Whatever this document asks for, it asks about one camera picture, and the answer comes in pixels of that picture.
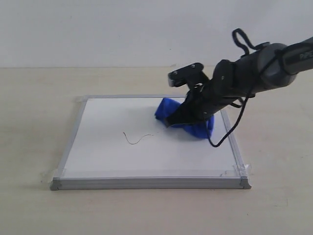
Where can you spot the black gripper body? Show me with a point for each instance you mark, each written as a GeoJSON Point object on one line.
{"type": "Point", "coordinates": [204, 99]}

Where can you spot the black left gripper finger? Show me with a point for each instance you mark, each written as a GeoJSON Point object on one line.
{"type": "Point", "coordinates": [181, 110]}

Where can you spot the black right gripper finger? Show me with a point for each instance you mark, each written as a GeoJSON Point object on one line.
{"type": "Point", "coordinates": [176, 122]}

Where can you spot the blue cloth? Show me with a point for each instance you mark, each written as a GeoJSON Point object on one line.
{"type": "Point", "coordinates": [167, 107]}

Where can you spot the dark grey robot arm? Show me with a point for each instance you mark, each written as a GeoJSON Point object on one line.
{"type": "Point", "coordinates": [271, 67]}

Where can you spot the clear tape front right corner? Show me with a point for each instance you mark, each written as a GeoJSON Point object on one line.
{"type": "Point", "coordinates": [243, 169]}

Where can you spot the clear tape corner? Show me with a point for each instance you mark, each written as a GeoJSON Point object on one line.
{"type": "Point", "coordinates": [50, 175]}
{"type": "Point", "coordinates": [243, 169]}

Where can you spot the clear tape front left corner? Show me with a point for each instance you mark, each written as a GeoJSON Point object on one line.
{"type": "Point", "coordinates": [50, 175]}

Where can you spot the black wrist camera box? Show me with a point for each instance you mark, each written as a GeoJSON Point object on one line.
{"type": "Point", "coordinates": [191, 75]}

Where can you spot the white whiteboard with grey frame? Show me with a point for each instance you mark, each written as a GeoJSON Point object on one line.
{"type": "Point", "coordinates": [116, 143]}

